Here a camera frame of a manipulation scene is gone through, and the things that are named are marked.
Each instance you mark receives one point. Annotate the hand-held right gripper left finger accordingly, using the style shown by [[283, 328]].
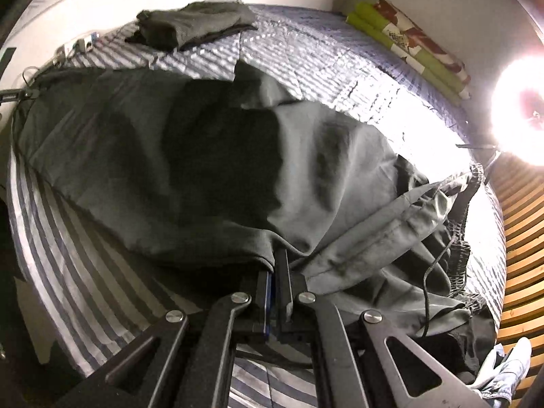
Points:
[[267, 301]]

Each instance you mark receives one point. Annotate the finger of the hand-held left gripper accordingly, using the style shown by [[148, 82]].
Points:
[[12, 93]]

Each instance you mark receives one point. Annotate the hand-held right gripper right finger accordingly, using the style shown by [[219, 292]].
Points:
[[282, 280]]

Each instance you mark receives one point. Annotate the dark grey pants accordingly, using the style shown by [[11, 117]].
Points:
[[191, 157]]

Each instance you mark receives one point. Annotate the light blue denim garment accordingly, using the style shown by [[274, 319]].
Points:
[[510, 369]]

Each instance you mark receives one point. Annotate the small white blue object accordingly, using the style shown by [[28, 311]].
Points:
[[80, 46]]

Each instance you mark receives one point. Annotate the dark grey folded garment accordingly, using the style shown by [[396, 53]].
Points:
[[191, 21]]

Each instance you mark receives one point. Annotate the blue white striped blanket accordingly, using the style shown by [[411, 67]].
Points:
[[331, 63]]

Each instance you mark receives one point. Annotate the green floral cushion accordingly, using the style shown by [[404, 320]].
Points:
[[408, 46]]

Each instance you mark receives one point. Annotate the bright round lamp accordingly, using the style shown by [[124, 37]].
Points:
[[522, 106]]

